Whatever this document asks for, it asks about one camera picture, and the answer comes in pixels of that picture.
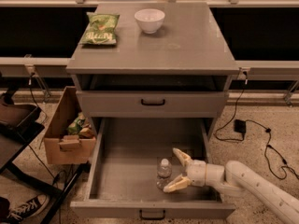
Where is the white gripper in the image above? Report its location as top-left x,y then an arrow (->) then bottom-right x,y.
163,147 -> 225,193

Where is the clear plastic water bottle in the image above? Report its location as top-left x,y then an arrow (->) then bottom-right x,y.
156,159 -> 172,189

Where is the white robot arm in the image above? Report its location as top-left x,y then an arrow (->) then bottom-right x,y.
164,148 -> 299,224

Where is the open grey middle drawer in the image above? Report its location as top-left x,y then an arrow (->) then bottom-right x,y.
71,119 -> 235,220

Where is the grey drawer cabinet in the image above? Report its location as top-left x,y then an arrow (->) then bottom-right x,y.
66,1 -> 238,135

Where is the closed grey upper drawer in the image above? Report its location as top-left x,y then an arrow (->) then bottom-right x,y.
77,91 -> 228,118

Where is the black power adapter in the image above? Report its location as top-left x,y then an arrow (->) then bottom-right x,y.
234,119 -> 246,133

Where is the green snack bag in box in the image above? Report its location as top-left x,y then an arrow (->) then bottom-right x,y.
66,112 -> 90,135

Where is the cardboard box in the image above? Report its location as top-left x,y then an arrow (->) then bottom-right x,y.
44,87 -> 95,164

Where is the black and white sneaker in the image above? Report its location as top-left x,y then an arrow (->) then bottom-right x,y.
6,194 -> 50,224

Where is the white ceramic bowl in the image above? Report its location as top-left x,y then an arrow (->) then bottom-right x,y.
135,8 -> 165,34

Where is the green chip bag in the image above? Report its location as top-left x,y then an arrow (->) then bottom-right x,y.
80,12 -> 120,45

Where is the black cart stand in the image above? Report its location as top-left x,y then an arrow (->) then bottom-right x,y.
0,92 -> 87,224

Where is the black floor cable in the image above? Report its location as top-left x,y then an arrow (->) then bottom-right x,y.
213,75 -> 299,181

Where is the black cable at left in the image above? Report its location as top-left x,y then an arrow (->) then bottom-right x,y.
27,72 -> 68,224

